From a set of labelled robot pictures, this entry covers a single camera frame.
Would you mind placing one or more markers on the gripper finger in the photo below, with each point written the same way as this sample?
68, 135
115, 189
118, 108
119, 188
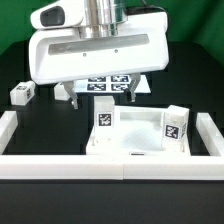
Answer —
130, 91
69, 88

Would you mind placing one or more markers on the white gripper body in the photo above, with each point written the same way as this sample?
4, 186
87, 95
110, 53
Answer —
75, 41

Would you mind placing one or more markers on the white square table top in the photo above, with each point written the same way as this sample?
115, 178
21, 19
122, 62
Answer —
138, 132

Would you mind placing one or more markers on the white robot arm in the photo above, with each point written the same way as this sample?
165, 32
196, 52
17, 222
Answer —
81, 39

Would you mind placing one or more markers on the white U-shaped obstacle fence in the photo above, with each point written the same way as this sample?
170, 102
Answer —
105, 167

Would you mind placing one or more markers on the white marker base plate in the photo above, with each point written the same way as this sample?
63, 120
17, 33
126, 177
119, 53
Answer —
111, 84

